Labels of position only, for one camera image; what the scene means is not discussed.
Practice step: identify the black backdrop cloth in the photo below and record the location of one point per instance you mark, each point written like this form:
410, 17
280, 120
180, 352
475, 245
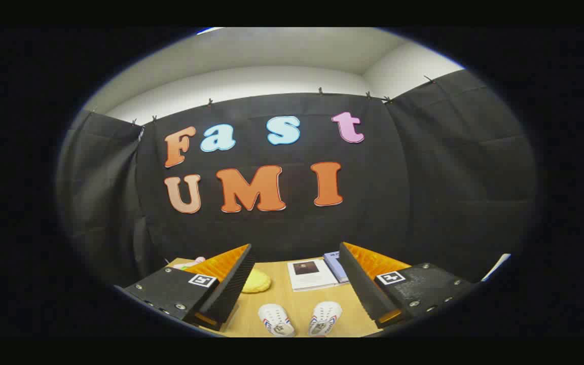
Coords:
373, 203

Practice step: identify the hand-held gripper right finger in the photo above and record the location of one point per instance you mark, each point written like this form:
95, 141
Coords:
360, 284

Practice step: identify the blue cover book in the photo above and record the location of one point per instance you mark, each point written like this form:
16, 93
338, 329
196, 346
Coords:
335, 266

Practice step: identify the white striped canvas shoe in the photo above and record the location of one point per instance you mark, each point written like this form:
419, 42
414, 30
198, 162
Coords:
325, 317
277, 319

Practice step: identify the yellow round plush toy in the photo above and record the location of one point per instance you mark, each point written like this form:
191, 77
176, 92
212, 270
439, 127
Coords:
255, 281

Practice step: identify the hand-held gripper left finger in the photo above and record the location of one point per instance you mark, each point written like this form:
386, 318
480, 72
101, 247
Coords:
231, 284

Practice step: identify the white book with dark photo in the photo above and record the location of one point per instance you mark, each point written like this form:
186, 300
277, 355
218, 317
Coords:
312, 276

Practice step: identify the pink and green plush toy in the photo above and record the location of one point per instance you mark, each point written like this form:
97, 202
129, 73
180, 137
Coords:
190, 262

